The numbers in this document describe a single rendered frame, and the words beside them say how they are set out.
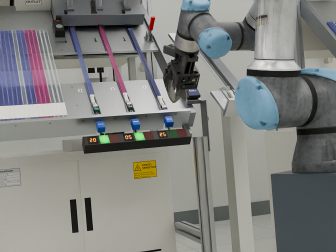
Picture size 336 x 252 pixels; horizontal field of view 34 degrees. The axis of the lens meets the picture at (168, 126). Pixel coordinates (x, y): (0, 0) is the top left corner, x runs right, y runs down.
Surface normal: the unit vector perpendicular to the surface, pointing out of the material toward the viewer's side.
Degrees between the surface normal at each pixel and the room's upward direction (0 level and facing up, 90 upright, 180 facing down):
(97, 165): 90
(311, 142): 72
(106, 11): 43
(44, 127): 133
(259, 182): 90
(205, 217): 90
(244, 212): 90
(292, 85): 101
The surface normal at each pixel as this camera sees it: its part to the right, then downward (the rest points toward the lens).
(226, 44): 0.40, 0.65
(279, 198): -0.75, 0.06
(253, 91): -0.88, 0.20
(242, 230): 0.41, -0.04
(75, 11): 0.15, -0.75
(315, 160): -0.50, -0.27
